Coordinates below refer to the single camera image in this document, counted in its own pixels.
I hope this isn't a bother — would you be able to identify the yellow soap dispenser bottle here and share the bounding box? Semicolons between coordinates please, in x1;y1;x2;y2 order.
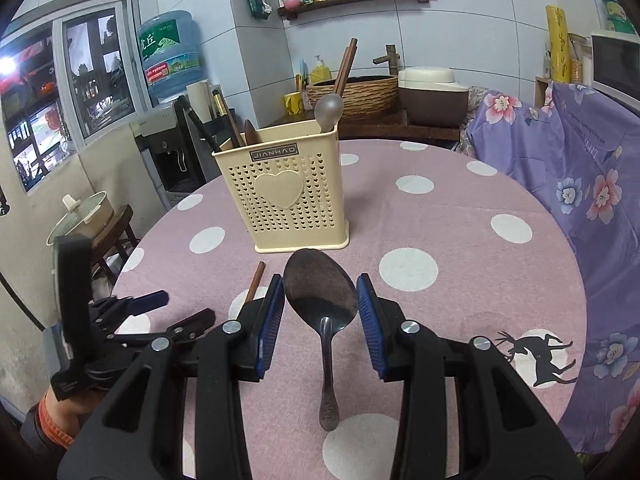
310;55;332;85

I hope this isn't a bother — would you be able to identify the white paper roll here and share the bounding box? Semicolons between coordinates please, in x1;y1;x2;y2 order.
186;80;211;121

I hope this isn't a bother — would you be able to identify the person's left forearm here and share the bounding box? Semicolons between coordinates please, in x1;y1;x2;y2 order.
20;380;106;466

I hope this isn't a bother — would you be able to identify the cream perforated utensil holder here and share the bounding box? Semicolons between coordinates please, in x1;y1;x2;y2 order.
211;125;351;253

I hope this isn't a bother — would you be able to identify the stack of green packets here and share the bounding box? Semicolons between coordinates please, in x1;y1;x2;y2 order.
595;0;638;36

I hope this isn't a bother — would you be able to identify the white microwave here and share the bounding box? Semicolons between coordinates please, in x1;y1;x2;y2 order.
590;30;640;103

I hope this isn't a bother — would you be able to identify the black gold-banded chopstick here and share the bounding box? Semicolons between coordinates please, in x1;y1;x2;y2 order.
212;89;243;150

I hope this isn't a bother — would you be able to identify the cream pot with glass lid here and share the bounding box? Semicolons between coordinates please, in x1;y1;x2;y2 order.
46;192;115;248

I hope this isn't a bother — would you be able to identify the purple floral cloth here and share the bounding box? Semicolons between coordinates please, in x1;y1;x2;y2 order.
462;82;640;456

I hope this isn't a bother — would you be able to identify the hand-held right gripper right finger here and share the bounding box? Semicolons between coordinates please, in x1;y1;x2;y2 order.
355;273;586;480

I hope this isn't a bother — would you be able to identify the wooden stool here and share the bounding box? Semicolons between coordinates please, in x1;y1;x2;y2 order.
90;204;141;281

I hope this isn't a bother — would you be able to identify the blue water jug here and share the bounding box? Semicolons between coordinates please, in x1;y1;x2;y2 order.
136;10;203;101

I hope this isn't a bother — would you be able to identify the shiny steel spoon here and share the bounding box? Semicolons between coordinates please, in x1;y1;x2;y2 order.
283;248;359;432

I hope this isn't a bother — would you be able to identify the window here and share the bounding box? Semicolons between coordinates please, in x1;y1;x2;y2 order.
0;0;151;193

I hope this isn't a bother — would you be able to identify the dark wooden counter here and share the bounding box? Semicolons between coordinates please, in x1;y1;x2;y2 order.
340;110;461;143

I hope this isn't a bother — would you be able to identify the yellow roll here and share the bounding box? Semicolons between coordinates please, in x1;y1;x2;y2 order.
545;5;572;83

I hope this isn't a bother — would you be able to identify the matte grey spoon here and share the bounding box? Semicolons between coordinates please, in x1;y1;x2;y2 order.
314;94;345;135

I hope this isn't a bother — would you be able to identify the woven basket sink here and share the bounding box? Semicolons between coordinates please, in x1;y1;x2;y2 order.
306;75;399;121

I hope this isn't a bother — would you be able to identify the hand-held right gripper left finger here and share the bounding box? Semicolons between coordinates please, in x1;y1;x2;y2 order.
57;274;287;480

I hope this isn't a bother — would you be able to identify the water dispenser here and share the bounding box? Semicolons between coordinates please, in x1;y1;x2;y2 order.
132;105;211;206

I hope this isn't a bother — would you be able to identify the bronze faucet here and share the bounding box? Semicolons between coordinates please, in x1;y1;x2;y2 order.
372;44;403;78

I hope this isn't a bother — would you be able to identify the brown and cream rice cooker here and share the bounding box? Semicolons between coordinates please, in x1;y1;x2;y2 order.
397;66;471;128

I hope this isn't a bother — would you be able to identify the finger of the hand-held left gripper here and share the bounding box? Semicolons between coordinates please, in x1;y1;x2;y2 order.
117;308;217;348
90;290;170;318

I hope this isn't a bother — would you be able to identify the pink polka dot tablecloth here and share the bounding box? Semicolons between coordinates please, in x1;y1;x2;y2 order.
112;139;587;480

